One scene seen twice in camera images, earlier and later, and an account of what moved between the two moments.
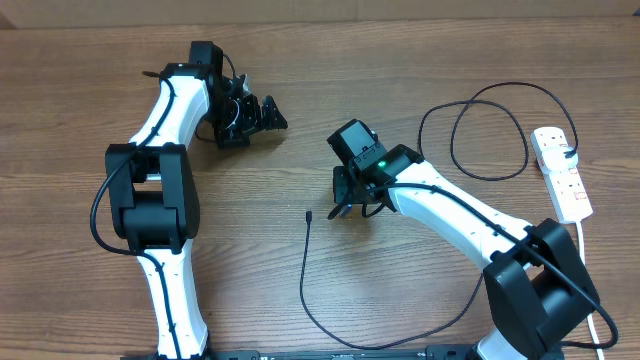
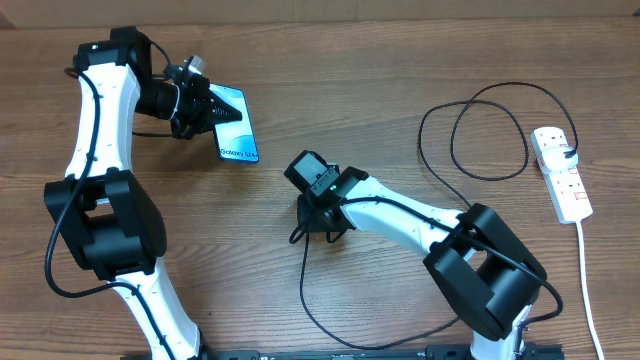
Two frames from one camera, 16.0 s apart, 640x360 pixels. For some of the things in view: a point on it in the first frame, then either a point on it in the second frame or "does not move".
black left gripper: (251, 122) → (203, 114)
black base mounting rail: (441, 352) does not move
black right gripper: (351, 175) → (309, 206)
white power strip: (566, 188) does not move
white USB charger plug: (559, 158) does not move
